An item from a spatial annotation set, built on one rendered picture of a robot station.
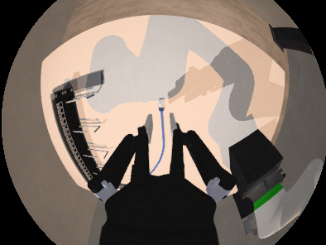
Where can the patch cord plug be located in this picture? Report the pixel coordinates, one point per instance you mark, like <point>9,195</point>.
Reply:
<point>161,106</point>

